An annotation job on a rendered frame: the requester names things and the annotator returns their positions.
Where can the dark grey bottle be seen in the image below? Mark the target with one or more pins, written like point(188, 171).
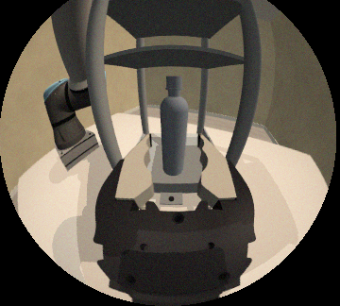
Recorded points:
point(174, 121)

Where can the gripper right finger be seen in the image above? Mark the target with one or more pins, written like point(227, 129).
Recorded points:
point(222, 186)

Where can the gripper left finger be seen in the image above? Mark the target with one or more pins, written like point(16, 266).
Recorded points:
point(127, 188)

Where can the grey shelving unit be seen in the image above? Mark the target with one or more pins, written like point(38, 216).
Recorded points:
point(193, 18)

